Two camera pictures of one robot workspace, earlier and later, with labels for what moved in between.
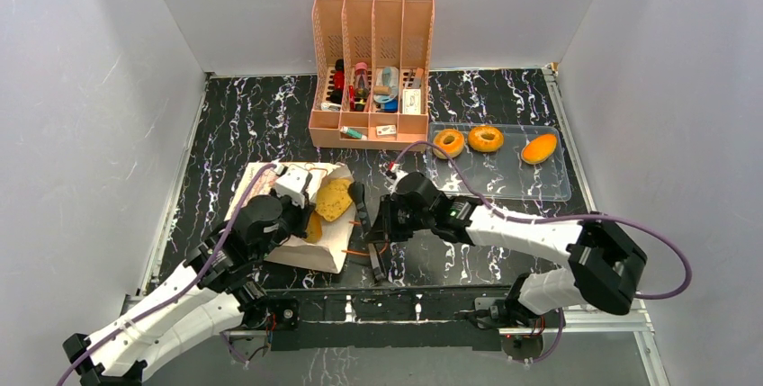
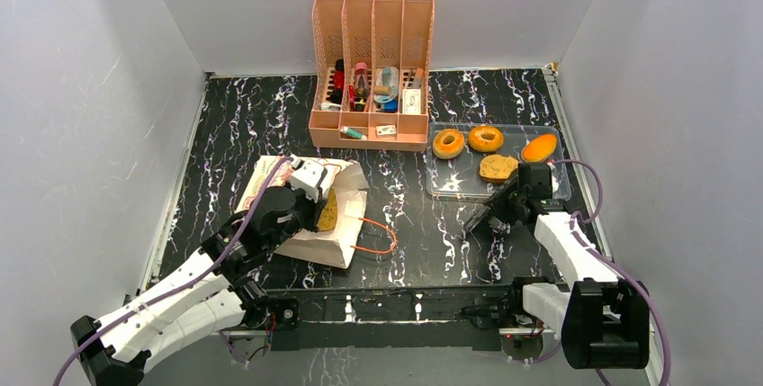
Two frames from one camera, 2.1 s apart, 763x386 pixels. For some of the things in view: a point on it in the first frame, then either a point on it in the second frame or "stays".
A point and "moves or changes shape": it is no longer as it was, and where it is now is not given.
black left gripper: (303, 213) stays
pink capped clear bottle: (361, 86) stays
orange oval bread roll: (539, 148) stays
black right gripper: (380, 228) to (498, 210)
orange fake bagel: (453, 148) stays
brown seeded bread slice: (333, 198) to (496, 168)
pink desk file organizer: (371, 66) stays
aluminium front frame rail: (419, 311) stays
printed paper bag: (334, 251) moves or changes shape
